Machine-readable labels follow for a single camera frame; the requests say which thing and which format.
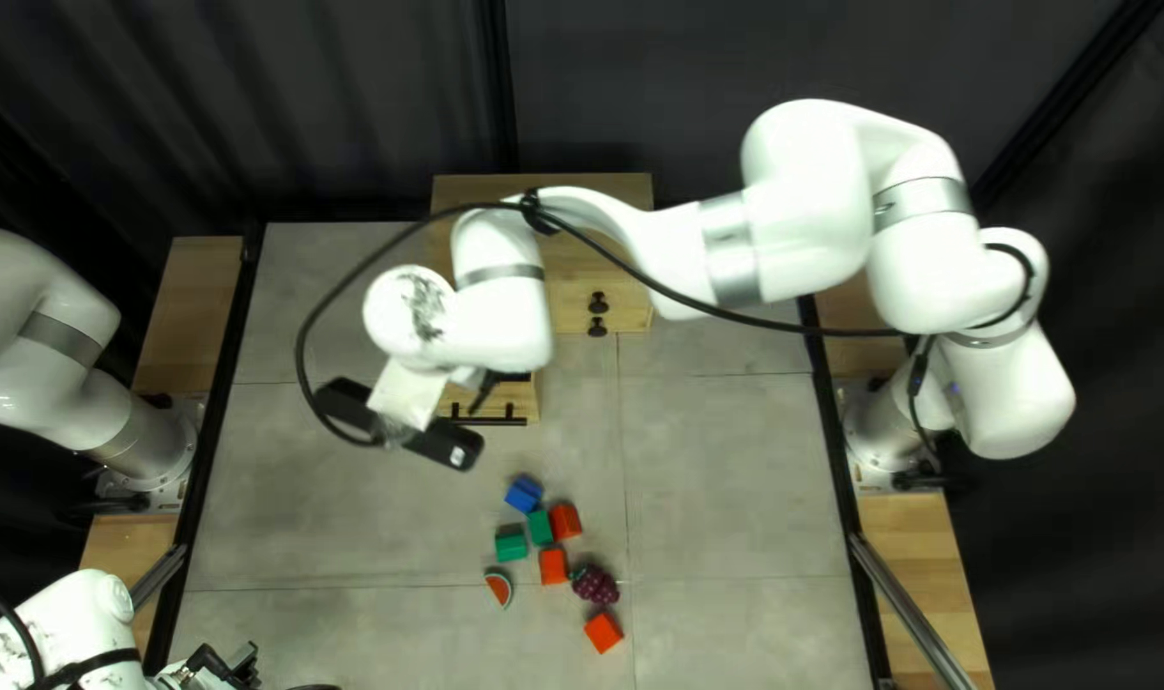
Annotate black cable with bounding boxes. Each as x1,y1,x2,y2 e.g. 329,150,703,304
295,192,1038,452
0,581,45,689

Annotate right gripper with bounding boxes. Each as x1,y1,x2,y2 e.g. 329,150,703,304
366,369,533,433

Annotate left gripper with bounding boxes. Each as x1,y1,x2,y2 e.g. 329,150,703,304
151,656,200,690

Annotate wooden chest of drawers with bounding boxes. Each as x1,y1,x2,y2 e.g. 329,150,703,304
431,172,656,426

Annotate blue toy block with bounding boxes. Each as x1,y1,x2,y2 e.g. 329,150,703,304
503,476,546,515

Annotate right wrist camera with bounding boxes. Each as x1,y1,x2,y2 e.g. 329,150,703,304
314,378,486,472

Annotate purple toy grapes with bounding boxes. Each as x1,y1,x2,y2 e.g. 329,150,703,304
569,563,622,606

